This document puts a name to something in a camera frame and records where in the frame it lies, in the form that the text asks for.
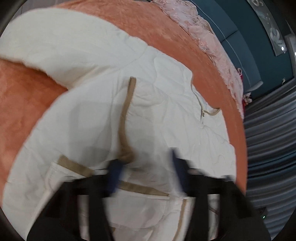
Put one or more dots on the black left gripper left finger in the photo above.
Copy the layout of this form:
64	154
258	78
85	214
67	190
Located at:
59	218

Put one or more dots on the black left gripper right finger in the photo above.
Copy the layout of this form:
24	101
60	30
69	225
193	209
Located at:
237	218

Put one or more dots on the cream quilted jacket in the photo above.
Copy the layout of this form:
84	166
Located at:
95	60

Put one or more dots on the grey pleated curtain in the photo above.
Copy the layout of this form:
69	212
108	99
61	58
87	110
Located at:
269	125

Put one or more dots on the red plush toy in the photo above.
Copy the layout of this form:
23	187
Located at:
246	97

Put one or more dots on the orange plush bedspread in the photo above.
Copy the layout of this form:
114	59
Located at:
27	93

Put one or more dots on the blue upholstered headboard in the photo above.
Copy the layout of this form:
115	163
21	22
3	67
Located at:
242	35

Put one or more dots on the pink lace blanket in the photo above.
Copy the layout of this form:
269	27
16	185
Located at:
185	14

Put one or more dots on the silver framed wall picture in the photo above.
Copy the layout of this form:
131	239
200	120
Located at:
270	26

